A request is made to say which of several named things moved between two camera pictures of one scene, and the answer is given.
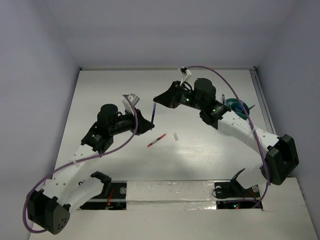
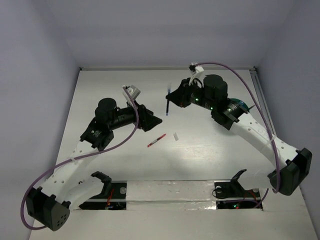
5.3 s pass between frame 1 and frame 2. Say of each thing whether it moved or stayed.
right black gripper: moved
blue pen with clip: moved
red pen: stayed
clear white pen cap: stayed
